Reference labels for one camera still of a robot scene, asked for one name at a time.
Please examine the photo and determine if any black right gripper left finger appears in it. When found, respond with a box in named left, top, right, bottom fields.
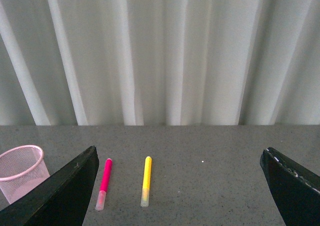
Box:
left=0, top=146, right=99, bottom=225

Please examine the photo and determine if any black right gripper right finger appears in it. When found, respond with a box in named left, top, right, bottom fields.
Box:
left=260, top=147, right=320, bottom=225

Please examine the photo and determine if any pink marker pen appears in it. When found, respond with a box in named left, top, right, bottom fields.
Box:
left=95, top=158, right=113, bottom=211

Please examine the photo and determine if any pink mesh cup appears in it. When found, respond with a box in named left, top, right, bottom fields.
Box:
left=0, top=145, right=50, bottom=204

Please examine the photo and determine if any yellow marker pen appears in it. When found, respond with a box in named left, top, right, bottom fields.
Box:
left=140, top=156, right=152, bottom=207

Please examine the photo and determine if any white curtain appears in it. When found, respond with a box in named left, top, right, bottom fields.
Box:
left=0, top=0, right=320, bottom=126

